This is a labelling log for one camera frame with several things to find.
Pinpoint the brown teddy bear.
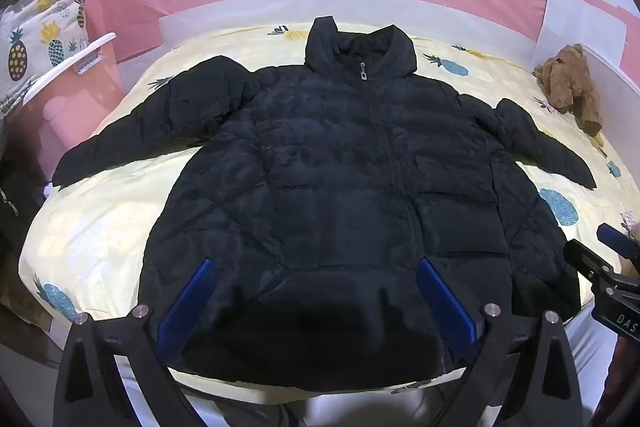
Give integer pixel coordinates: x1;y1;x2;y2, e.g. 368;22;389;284
532;43;608;148

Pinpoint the yellow pineapple print bed sheet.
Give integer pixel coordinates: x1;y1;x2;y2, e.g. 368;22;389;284
17;22;640;403

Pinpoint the pink basket with white rim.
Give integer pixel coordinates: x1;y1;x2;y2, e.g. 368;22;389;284
22;32;126;158

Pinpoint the white pineapple print quilt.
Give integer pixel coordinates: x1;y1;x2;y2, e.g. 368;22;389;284
0;0;92;120

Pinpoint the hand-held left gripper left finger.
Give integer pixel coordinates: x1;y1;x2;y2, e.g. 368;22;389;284
52;257;221;427

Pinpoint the black puffer jacket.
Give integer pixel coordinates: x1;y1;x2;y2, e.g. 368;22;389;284
51;16;597;392

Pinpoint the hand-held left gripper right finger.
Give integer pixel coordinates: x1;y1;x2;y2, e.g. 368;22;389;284
417;257;583;427

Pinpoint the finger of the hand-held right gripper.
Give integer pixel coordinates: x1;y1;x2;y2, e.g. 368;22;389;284
563;238;617;293
596;223;640;260

